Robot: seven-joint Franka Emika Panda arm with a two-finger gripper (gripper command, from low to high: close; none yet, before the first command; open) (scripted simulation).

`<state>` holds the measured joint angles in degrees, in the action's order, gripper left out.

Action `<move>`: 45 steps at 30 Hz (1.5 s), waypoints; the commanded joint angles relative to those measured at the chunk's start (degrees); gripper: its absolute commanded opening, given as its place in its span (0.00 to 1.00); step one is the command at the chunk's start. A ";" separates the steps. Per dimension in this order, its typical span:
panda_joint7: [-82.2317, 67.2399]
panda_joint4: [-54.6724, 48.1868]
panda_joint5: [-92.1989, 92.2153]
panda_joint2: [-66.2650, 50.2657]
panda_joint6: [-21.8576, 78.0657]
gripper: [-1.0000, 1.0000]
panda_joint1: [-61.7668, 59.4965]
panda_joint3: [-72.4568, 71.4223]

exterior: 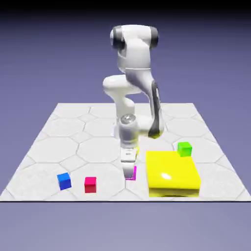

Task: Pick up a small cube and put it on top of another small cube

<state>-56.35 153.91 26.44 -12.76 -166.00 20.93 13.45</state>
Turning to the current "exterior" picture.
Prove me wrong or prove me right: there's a large yellow box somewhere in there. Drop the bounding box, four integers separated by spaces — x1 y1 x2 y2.
146 150 202 198

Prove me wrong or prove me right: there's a small green cube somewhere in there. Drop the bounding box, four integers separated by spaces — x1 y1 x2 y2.
177 141 193 157

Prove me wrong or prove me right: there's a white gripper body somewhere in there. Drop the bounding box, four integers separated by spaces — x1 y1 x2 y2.
123 161 135 178

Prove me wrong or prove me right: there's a small red cube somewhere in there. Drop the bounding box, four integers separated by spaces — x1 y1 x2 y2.
84 176 97 194

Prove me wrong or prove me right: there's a small magenta cube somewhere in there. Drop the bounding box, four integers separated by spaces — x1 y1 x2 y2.
125 166 137 181

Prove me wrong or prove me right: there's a small blue cube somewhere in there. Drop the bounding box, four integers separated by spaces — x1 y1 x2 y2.
56 172 72 191

